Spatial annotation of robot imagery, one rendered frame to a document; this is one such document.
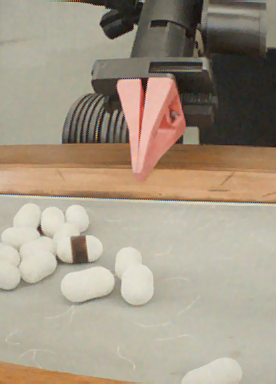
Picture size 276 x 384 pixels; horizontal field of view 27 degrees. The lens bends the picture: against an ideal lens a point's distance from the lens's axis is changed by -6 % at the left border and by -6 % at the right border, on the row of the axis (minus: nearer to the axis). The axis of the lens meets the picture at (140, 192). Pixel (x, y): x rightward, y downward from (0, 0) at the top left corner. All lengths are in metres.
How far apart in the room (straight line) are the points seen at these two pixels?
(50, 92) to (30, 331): 2.34
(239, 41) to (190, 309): 0.28
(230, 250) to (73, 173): 0.20
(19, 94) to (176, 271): 2.35
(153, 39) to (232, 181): 0.15
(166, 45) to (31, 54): 2.17
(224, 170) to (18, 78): 2.21
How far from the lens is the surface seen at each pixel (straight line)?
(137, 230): 0.48
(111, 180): 0.56
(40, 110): 2.69
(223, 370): 0.27
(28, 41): 2.67
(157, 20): 0.55
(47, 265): 0.40
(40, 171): 0.59
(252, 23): 0.55
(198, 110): 0.52
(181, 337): 0.33
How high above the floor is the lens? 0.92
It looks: 18 degrees down
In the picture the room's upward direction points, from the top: 3 degrees counter-clockwise
